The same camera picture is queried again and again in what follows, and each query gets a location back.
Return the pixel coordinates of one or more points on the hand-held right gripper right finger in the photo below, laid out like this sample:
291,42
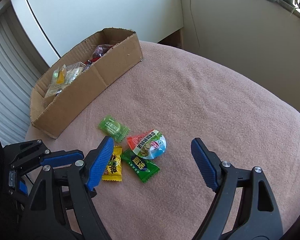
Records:
205,165

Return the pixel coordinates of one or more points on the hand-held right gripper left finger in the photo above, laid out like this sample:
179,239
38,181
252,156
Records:
100,162

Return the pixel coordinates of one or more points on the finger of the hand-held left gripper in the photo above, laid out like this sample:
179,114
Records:
22,188
62,158

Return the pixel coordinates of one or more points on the yellow candy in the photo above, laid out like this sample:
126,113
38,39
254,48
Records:
113,166

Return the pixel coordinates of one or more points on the light green candy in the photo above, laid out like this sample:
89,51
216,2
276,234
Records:
113,127

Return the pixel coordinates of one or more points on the dark green candy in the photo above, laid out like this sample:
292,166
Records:
140,165

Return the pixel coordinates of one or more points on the red jelly cup printed lid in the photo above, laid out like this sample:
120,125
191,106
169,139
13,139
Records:
150,145

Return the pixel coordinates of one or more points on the brown cardboard box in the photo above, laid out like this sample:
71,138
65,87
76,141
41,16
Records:
90,92

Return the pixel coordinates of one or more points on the dark brown snack packet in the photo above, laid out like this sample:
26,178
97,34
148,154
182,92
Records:
87,66

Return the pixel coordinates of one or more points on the clear packet with red ends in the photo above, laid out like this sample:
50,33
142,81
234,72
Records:
100,51

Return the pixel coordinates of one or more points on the white slatted shutter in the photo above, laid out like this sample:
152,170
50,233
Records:
12,85

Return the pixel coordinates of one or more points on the wrapped sponge cake packet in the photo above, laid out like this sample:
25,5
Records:
71,73

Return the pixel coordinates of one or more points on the brown wooden furniture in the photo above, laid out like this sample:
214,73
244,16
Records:
176,40

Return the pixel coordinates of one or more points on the white cabinet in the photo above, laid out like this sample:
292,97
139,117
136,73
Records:
102,5

